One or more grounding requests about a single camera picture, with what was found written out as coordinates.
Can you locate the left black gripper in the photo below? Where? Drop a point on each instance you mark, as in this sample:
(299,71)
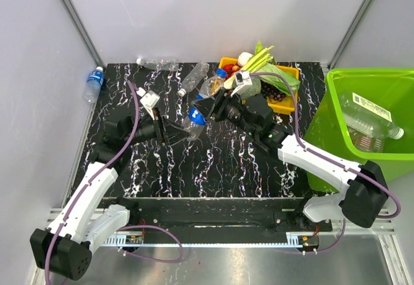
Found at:
(173,134)

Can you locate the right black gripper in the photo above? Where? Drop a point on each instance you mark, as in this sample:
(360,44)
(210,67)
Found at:
(224,99)

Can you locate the clear crushed bottle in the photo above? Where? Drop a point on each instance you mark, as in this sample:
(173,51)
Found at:
(196,75)

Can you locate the beige label clear bottle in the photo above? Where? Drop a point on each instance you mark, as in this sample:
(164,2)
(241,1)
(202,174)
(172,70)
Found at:
(367,117)

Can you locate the tea label clear bottle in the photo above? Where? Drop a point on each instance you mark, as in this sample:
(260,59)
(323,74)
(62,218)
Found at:
(364,142)

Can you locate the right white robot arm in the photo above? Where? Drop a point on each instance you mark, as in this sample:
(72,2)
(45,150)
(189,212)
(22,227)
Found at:
(360,189)

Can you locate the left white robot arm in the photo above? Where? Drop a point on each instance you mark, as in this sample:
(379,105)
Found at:
(66,246)

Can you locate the green plastic bin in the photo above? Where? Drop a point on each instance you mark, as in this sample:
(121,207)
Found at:
(390,88)

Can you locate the black marble mat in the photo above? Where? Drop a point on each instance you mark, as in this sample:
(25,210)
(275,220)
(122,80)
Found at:
(223,162)

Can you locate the red strawberries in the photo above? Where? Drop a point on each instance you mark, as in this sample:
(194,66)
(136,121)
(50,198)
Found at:
(230,69)

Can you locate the green netted melon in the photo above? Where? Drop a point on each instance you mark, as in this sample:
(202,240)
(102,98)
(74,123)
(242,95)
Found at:
(254,89)

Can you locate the white mushroom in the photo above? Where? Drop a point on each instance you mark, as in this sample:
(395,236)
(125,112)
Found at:
(243,58)

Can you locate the dark grape bunch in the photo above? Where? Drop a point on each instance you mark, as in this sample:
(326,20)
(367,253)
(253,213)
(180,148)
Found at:
(271,93)

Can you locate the yellow plastic tray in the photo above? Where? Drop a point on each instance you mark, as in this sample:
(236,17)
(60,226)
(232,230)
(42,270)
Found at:
(285,106)

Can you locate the celery stalks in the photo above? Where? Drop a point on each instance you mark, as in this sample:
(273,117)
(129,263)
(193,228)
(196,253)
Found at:
(261,57)

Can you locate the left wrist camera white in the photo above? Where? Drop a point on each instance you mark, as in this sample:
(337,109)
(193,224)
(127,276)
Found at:
(148,99)

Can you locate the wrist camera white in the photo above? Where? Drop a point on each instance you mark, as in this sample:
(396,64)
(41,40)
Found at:
(242,82)
(148,99)

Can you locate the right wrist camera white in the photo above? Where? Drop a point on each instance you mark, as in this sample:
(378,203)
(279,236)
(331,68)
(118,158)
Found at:
(242,82)

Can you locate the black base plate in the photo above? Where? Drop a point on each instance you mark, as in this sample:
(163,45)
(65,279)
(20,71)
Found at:
(277,214)

